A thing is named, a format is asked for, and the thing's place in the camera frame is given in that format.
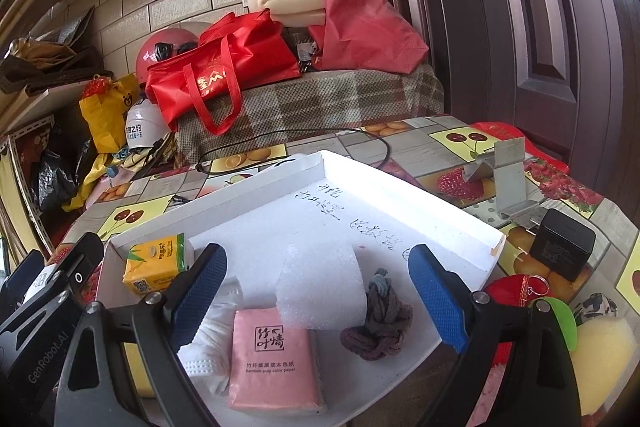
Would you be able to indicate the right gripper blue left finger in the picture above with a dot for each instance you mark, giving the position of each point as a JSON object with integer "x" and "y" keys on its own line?
{"x": 189, "y": 296}

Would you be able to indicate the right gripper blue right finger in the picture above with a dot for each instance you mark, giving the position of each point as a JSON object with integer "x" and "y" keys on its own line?
{"x": 444, "y": 295}

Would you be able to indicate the yellow tissue pack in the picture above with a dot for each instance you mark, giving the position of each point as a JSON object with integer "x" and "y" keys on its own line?
{"x": 154, "y": 265}

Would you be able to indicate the white towel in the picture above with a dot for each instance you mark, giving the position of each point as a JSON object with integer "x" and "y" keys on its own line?
{"x": 207, "y": 358}

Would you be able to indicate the red plush apple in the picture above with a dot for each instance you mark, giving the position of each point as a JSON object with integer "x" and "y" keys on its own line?
{"x": 522, "y": 290}

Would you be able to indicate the pink tissue pack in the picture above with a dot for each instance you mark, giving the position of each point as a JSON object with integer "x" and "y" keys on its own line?
{"x": 274, "y": 367}

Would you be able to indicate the white foam sheet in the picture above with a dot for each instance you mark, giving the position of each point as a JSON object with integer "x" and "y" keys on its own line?
{"x": 320, "y": 285}

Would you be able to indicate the cow print cloth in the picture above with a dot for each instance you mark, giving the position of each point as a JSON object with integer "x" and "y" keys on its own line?
{"x": 596, "y": 305}

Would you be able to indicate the cream yellow sponge block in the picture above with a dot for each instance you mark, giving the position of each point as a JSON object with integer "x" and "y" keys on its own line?
{"x": 605, "y": 346}

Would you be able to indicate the white cardboard box tray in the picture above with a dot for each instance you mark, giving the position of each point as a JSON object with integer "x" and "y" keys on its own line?
{"x": 308, "y": 205}

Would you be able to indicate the black power adapter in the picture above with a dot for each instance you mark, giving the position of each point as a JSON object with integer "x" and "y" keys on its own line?
{"x": 563, "y": 244}

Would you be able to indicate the grey metal phone stand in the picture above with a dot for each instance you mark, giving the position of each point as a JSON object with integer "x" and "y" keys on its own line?
{"x": 510, "y": 204}

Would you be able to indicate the white helmet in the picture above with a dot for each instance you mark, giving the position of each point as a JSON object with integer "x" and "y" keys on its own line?
{"x": 145, "y": 125}

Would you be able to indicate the yellow plastic bag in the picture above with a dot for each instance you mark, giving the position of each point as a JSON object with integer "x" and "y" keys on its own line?
{"x": 104, "y": 104}

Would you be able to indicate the plaid covered bench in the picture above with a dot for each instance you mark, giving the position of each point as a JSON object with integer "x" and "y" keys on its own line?
{"x": 315, "y": 103}

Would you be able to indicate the bright red tote bag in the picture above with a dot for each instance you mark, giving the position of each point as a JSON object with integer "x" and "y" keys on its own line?
{"x": 236, "y": 53}

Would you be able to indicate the red helmet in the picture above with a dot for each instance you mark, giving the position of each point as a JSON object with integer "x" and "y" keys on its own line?
{"x": 161, "y": 46}

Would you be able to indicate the dull red fabric bag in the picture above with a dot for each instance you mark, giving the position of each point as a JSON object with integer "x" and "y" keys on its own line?
{"x": 367, "y": 34}

